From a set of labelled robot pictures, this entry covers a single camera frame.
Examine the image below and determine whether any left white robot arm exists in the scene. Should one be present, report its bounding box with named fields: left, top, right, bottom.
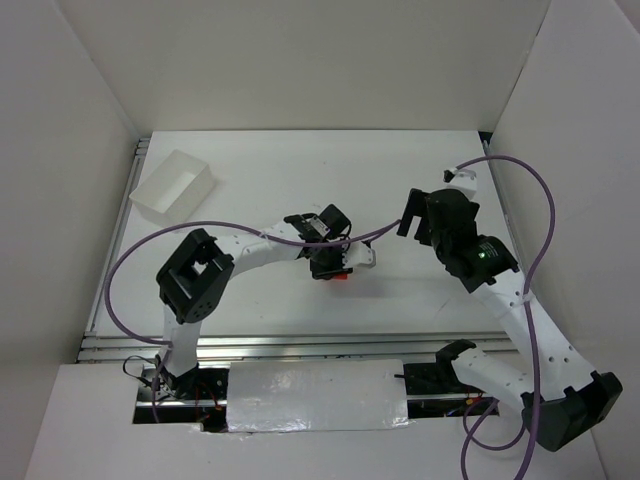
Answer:
left=156, top=204, right=353, bottom=398

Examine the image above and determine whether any white plastic bin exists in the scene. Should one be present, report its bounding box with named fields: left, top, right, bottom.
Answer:
left=129, top=150, right=215, bottom=228

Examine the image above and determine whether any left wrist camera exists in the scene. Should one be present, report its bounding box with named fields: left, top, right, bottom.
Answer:
left=343, top=242, right=376, bottom=269

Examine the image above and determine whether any aluminium rail frame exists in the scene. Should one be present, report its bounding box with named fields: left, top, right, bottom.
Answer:
left=78, top=131, right=514, bottom=363

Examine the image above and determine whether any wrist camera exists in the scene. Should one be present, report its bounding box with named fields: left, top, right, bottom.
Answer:
left=443, top=169, right=478, bottom=200
left=343, top=242, right=376, bottom=269

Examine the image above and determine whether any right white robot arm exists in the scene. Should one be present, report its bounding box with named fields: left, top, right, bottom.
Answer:
left=397, top=189, right=623, bottom=452

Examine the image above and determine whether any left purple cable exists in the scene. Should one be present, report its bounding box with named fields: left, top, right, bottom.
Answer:
left=102, top=214, right=406, bottom=424

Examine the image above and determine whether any shiny white tape sheet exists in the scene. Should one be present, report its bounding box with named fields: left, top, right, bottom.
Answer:
left=226, top=359, right=409, bottom=433

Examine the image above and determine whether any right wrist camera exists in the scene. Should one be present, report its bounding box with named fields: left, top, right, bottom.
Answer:
left=443, top=169, right=478, bottom=200

